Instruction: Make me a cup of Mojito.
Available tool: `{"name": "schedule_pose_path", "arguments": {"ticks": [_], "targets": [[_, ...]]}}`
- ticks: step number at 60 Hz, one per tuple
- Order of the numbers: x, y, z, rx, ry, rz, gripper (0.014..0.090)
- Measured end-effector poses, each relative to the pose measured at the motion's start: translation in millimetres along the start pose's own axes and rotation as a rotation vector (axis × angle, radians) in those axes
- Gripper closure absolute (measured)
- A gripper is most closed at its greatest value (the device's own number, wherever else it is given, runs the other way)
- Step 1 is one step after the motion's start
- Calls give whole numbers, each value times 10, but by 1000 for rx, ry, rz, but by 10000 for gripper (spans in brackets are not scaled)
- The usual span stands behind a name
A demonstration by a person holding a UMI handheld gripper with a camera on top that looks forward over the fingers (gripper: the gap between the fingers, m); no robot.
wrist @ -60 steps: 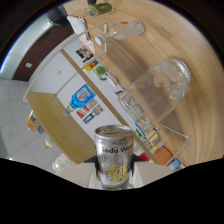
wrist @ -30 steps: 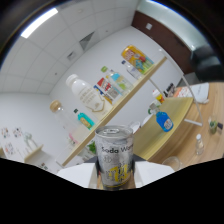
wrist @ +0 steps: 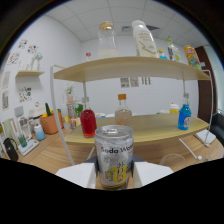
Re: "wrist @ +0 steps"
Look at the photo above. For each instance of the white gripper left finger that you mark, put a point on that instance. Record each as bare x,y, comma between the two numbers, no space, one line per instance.
78,173

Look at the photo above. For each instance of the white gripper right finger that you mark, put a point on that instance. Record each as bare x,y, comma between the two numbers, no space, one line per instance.
150,171

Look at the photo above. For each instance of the silver soda water can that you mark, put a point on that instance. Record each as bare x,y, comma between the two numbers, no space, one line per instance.
114,156

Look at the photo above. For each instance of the red liquid bottle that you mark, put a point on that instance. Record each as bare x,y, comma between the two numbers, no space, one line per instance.
88,121

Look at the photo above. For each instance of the white scale tray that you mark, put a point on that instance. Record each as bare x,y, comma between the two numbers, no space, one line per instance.
28,147

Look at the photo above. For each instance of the small light blue bottle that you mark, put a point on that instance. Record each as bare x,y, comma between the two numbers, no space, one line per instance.
39,132

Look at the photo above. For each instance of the orange pot with fruit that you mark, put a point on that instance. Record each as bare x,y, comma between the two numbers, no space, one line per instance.
50,123

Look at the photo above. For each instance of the green potted plant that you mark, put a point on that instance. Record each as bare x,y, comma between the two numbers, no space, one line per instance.
79,110

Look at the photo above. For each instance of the white paper menu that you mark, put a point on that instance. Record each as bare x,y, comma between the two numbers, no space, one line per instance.
204,137

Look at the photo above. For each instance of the clear bottle with orange cap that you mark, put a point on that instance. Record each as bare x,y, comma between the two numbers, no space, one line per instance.
123,113

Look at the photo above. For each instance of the yellow bottle with white cap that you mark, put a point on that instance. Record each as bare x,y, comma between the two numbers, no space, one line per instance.
174,108

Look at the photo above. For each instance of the black kettle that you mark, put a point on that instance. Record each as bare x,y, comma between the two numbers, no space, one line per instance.
10,150

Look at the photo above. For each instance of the pink vase with flowers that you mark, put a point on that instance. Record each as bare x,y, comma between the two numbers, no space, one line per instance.
70,96

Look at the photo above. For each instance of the black chair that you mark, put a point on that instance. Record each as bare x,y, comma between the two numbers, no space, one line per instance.
218,128

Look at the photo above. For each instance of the two-tier wooden shelf rack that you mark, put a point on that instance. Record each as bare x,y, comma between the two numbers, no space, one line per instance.
133,68

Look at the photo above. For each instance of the small pink bottle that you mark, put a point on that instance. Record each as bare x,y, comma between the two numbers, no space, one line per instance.
88,57

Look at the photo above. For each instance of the small blue liquid bottle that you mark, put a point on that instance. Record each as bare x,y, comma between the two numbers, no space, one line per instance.
162,55

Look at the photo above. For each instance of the white vase with flowers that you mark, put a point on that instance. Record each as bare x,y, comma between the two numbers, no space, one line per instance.
36,61

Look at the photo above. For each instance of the clear bottle with green cap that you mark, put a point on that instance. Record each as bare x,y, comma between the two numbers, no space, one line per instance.
174,51

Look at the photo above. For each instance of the large white bottle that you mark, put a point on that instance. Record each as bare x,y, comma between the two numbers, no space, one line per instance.
144,41

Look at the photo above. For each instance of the glass jar with cork lid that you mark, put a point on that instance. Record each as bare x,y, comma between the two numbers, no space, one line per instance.
107,43

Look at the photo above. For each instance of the grey wall poster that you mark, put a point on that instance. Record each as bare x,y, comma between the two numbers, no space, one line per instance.
146,81
134,82
124,82

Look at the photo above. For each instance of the wooden wall shelf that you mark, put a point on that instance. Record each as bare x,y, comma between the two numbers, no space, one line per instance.
30,73

